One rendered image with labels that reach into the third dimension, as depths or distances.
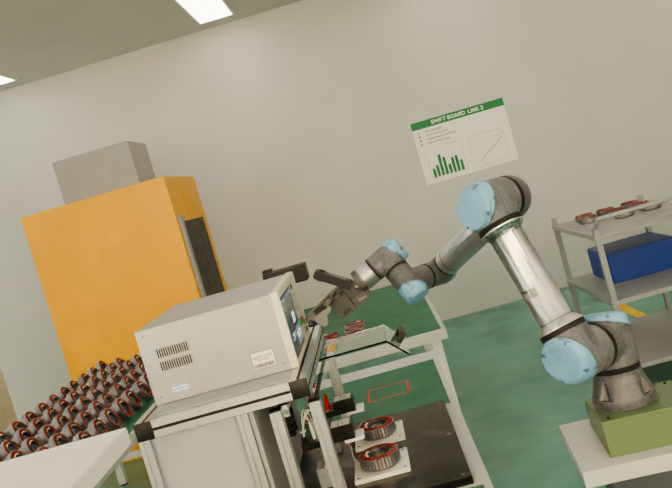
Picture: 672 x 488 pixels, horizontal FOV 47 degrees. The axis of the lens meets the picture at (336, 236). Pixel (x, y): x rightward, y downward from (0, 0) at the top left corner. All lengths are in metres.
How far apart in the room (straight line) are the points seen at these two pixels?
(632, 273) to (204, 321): 3.19
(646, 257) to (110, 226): 3.62
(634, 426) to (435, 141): 5.66
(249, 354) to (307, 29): 5.72
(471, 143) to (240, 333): 5.62
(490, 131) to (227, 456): 5.85
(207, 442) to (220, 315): 0.32
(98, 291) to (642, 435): 4.54
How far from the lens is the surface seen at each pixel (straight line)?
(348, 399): 2.33
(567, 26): 7.73
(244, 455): 1.96
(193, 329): 2.03
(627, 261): 4.73
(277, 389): 1.89
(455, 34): 7.52
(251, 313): 2.00
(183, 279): 5.69
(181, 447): 1.99
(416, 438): 2.31
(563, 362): 1.86
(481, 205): 1.88
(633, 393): 1.99
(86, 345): 5.98
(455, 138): 7.41
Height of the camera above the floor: 1.54
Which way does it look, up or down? 4 degrees down
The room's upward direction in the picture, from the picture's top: 16 degrees counter-clockwise
